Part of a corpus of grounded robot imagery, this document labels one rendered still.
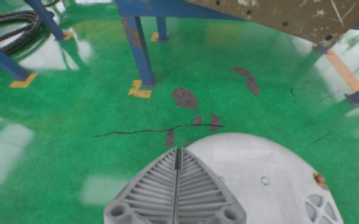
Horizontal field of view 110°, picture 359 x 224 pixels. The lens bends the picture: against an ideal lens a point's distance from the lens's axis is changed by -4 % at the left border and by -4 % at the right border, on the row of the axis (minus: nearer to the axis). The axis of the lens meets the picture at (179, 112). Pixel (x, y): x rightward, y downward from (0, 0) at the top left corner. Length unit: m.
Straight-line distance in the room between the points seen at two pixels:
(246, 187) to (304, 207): 0.16
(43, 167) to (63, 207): 0.30
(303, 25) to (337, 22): 0.06
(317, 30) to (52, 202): 1.31
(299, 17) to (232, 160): 0.48
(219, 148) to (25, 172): 1.17
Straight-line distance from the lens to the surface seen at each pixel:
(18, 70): 1.92
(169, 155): 0.16
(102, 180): 0.97
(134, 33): 0.92
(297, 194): 0.61
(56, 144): 1.24
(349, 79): 1.97
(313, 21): 0.48
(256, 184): 0.62
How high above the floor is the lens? 0.85
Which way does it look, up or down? 58 degrees down
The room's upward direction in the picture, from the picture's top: 2 degrees counter-clockwise
